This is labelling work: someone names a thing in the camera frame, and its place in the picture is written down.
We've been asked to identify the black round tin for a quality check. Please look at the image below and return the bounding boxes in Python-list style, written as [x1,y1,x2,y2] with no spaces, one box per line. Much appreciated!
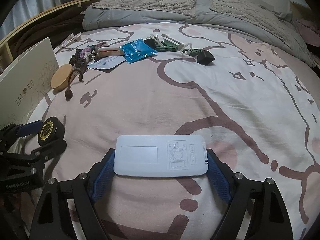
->
[37,116,65,146]

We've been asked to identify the round wooden lid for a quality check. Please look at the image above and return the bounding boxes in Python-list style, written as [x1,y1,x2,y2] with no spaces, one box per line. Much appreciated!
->
[50,63,73,93]

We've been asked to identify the crocheted blue brown yarn piece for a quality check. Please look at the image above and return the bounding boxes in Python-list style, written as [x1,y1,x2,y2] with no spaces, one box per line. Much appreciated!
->
[65,44,96,101]

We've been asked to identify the white plastic case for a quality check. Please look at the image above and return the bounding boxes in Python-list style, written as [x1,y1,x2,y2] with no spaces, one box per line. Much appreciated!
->
[114,135,208,178]

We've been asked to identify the white cardboard shoe box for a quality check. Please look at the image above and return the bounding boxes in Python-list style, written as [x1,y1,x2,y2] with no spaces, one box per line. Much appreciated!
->
[0,37,59,128]

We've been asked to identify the wooden shelf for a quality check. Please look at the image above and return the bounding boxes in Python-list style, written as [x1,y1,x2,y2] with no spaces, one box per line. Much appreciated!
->
[1,0,100,70]

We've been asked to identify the cartoon print blanket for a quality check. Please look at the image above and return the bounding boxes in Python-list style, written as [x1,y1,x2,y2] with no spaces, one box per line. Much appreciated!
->
[33,23,319,239]

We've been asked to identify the white paper sachet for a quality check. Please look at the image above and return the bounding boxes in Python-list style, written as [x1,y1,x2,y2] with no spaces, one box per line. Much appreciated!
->
[87,56,125,69]

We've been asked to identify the dark brown folded blanket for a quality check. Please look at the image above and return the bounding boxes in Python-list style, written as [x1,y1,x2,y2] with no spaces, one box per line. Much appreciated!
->
[10,5,84,57]

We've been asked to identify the white tape roll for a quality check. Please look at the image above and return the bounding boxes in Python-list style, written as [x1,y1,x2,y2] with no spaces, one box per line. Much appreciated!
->
[95,42,108,51]

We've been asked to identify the wooden stick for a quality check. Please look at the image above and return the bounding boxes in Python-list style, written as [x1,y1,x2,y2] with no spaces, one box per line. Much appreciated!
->
[97,47,124,57]

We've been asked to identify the blue foil packet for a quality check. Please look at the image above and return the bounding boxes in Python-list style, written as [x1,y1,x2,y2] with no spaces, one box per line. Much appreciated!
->
[119,38,157,64]

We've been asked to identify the grey duvet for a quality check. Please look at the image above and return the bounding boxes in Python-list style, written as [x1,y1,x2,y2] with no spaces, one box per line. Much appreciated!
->
[82,0,314,67]

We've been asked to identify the green plastic clip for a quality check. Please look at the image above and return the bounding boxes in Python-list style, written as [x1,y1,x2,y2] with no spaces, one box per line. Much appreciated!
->
[153,38,202,57]

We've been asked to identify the black small box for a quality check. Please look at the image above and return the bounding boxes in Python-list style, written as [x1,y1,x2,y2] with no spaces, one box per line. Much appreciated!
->
[197,50,215,66]

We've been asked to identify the right beige quilted pillow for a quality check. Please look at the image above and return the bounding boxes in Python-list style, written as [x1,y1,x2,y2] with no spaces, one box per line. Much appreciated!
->
[209,0,313,67]

